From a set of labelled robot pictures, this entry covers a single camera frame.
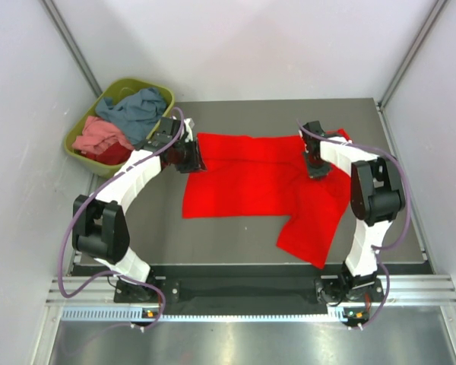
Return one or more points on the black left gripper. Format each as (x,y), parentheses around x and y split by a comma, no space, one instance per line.
(195,164)

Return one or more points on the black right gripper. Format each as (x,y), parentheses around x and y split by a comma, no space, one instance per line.
(321,173)

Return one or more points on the bright red t-shirt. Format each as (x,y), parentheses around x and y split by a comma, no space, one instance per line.
(248,176)

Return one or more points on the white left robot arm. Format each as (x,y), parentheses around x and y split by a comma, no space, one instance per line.
(99,228)

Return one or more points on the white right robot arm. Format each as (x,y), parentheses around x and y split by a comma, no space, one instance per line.
(378,193)

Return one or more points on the blue-grey t-shirt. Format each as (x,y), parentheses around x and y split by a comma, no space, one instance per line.
(135,115)

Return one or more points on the dark red t-shirt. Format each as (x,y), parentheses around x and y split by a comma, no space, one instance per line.
(114,155)

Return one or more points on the pink t-shirt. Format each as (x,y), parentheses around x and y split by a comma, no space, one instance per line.
(98,135)

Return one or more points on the green plastic laundry bin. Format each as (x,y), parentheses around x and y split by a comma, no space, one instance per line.
(118,90)

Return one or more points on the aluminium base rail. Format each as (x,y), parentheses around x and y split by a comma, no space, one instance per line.
(400,290)

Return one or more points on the white slotted cable duct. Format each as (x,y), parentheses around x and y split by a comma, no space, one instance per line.
(141,314)

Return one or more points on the left aluminium corner post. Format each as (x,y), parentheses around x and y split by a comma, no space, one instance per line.
(71,44)

